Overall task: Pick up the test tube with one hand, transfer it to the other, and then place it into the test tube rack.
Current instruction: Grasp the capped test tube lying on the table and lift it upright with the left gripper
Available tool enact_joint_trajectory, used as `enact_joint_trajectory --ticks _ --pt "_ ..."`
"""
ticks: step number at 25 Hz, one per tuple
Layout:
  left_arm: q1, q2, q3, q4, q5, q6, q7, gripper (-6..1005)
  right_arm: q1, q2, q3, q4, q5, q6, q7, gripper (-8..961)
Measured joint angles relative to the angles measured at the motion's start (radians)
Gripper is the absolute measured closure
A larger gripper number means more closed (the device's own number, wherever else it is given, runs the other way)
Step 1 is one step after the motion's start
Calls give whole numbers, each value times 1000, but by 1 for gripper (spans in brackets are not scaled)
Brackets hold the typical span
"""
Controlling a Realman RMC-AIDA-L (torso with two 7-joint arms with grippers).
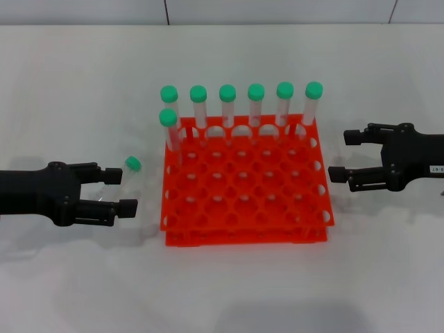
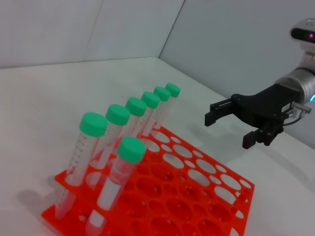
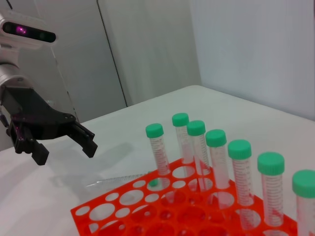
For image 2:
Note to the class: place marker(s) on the green capped clear test tube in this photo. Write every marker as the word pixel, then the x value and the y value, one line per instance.
pixel 131 150
pixel 162 93
pixel 135 106
pixel 150 99
pixel 117 115
pixel 93 124
pixel 173 89

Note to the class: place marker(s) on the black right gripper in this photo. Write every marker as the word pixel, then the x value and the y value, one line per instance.
pixel 268 105

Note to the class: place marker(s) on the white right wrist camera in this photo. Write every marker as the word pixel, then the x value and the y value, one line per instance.
pixel 301 33

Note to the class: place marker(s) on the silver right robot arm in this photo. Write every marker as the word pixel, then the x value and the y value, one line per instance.
pixel 305 83

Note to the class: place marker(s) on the orange plastic test tube rack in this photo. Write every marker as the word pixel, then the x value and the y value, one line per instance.
pixel 172 196

